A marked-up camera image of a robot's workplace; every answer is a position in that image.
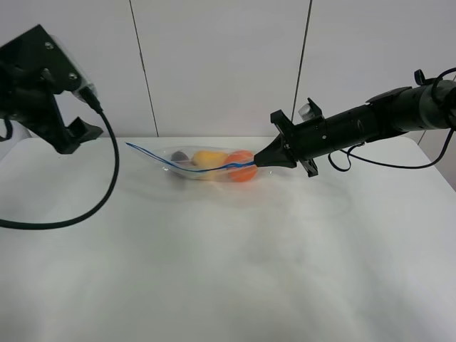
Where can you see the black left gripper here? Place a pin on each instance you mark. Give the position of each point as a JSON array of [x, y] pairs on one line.
[[34, 69]]

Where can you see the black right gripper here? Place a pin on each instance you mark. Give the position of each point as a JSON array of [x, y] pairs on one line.
[[297, 143]]

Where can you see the clear zip bag blue strip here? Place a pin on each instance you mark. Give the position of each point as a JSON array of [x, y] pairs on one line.
[[161, 158]]

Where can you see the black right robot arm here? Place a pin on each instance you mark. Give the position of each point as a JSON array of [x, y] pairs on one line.
[[429, 106]]

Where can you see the orange fruit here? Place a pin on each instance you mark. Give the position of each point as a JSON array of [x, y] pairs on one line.
[[241, 174]]

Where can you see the yellow pear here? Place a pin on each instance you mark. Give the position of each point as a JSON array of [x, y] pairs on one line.
[[208, 159]]

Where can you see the purple eggplant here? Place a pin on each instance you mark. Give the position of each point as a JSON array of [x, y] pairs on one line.
[[180, 158]]

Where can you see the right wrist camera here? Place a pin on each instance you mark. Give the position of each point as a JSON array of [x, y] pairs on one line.
[[306, 112]]

